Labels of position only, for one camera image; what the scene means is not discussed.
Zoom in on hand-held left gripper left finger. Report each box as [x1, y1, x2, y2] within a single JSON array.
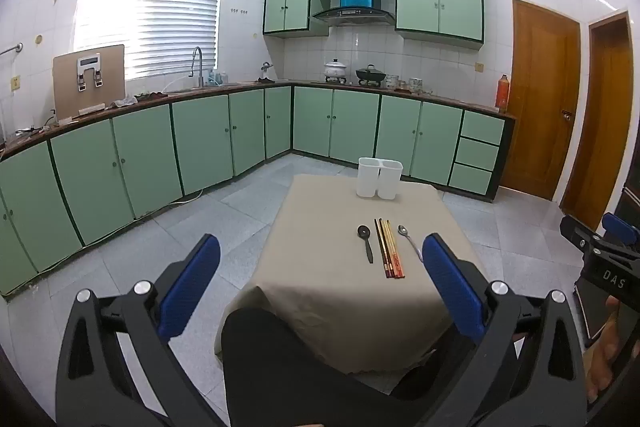
[[55, 234, 226, 427]]

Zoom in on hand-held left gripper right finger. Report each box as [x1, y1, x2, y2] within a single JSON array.
[[422, 234, 587, 427]]

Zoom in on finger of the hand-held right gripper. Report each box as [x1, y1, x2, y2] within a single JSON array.
[[601, 212, 640, 254], [559, 214, 610, 259]]

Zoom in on plain wooden chopstick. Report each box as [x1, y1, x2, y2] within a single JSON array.
[[377, 219, 391, 279], [383, 219, 399, 279]]

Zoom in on metal spoon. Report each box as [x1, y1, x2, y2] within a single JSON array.
[[397, 225, 426, 264]]

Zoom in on black chopstick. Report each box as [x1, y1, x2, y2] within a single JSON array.
[[374, 219, 389, 279]]

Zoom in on black plastic spoon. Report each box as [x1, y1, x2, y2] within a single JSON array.
[[357, 225, 375, 265]]

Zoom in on white twin utensil holder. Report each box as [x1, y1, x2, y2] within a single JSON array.
[[356, 157, 404, 200]]

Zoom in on person's right hand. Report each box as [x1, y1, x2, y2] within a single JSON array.
[[584, 296, 632, 404]]

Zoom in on dark appliance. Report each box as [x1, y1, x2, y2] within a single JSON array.
[[612, 184, 640, 233]]

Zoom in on wooden door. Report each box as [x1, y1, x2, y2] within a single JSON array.
[[500, 0, 582, 202], [559, 13, 636, 232]]

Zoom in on person's black clothing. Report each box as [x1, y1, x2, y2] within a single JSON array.
[[220, 306, 451, 427]]

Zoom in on beige tablecloth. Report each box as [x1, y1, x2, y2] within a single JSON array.
[[215, 174, 493, 376]]

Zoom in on green base cabinet run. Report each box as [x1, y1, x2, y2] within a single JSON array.
[[0, 83, 516, 299]]

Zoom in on red thermos bottle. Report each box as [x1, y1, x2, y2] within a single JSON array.
[[494, 74, 511, 110]]

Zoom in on chrome kitchen faucet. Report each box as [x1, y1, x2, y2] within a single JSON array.
[[191, 46, 205, 88]]

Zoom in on black wok with lid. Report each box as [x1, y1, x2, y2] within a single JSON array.
[[355, 64, 387, 84]]

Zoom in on brown board stand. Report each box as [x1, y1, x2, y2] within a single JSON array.
[[52, 44, 126, 124]]

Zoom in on white device on board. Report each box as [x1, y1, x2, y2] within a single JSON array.
[[75, 56, 105, 92]]

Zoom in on white window blinds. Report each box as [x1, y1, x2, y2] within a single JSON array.
[[74, 0, 227, 82]]

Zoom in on black range hood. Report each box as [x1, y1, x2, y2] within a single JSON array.
[[310, 6, 397, 28]]

